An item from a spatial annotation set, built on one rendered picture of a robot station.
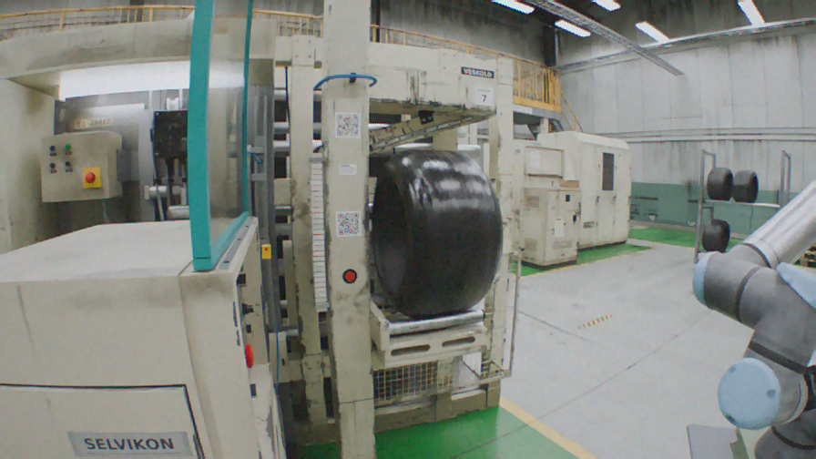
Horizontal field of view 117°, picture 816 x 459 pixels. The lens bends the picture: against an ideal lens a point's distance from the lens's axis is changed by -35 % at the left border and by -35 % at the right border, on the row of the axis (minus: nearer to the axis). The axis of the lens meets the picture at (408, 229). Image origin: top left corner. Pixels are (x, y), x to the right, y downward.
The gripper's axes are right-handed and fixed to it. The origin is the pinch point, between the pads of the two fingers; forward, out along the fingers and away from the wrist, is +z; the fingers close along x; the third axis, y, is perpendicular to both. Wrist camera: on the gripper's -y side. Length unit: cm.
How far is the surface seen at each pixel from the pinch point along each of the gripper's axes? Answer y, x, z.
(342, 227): -69, 56, -79
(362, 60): -38, 95, -89
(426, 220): -52, 54, -60
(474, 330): -79, 38, -30
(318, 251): -75, 50, -84
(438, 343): -81, 32, -42
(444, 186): -48, 65, -57
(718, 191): -128, 334, 432
